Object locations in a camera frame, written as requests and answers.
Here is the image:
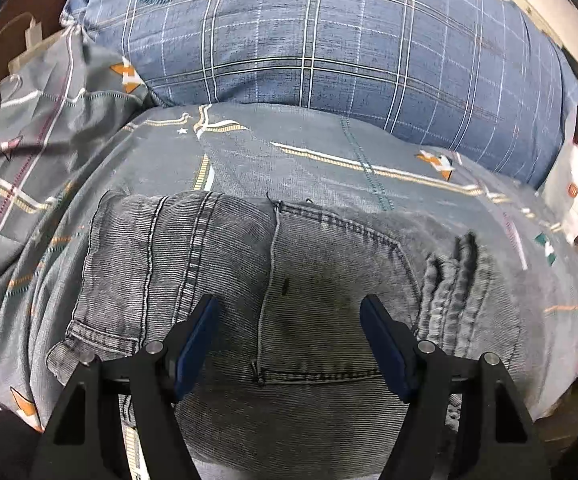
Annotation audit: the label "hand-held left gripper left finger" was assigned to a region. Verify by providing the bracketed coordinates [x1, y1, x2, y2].
[31, 294, 222, 480]

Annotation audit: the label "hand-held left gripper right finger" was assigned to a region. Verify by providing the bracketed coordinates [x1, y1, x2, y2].
[358, 294, 556, 480]

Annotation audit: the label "grey denim pants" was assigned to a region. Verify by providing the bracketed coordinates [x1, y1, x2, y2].
[48, 189, 526, 480]

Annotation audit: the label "grey patterned quilt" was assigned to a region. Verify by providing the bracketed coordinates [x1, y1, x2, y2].
[0, 24, 578, 480]

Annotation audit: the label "white paper bag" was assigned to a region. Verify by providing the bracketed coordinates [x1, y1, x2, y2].
[540, 139, 578, 245]

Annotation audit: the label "blue plaid pillow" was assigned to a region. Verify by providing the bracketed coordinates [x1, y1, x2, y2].
[61, 0, 578, 192]

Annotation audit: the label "white charger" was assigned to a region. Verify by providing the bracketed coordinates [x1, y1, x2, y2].
[24, 18, 46, 47]

